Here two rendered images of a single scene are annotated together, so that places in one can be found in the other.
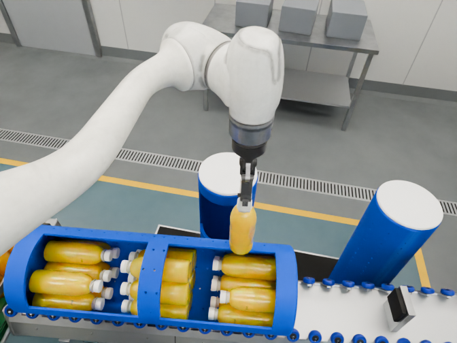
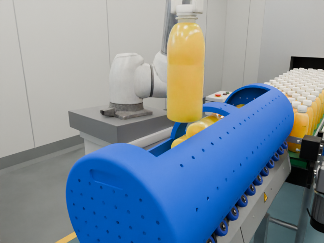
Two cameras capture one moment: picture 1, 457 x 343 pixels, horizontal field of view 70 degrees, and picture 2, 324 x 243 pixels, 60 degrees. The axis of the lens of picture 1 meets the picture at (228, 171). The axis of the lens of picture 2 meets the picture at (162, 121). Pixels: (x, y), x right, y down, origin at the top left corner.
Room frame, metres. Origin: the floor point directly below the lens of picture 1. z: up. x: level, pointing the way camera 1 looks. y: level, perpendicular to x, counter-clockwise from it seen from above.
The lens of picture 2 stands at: (0.81, -0.54, 1.44)
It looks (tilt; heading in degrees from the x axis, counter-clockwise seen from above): 18 degrees down; 123
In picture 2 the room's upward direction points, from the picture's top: straight up
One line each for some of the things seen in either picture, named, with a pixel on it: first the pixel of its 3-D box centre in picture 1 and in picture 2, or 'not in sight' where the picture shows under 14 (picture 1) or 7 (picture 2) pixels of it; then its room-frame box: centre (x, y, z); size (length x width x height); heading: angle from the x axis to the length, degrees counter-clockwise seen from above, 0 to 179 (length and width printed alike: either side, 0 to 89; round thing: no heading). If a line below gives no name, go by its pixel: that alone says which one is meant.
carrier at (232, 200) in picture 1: (225, 226); not in sight; (1.07, 0.00, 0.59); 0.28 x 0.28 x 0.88
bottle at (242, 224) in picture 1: (242, 226); (185, 69); (0.54, -0.05, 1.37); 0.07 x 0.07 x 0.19
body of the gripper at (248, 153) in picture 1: (248, 150); not in sight; (0.54, -0.04, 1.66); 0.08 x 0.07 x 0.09; 179
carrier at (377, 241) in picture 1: (373, 254); not in sight; (0.94, -0.81, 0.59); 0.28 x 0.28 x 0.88
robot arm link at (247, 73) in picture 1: (249, 72); not in sight; (0.54, -0.03, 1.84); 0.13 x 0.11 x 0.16; 45
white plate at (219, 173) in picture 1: (228, 172); not in sight; (1.07, 0.00, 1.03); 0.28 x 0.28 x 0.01
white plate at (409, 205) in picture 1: (409, 203); not in sight; (0.94, -0.81, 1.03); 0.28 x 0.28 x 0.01
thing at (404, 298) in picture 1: (396, 309); not in sight; (0.48, -0.61, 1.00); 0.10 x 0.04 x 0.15; 178
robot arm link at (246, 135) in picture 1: (250, 123); not in sight; (0.54, -0.04, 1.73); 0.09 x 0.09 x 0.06
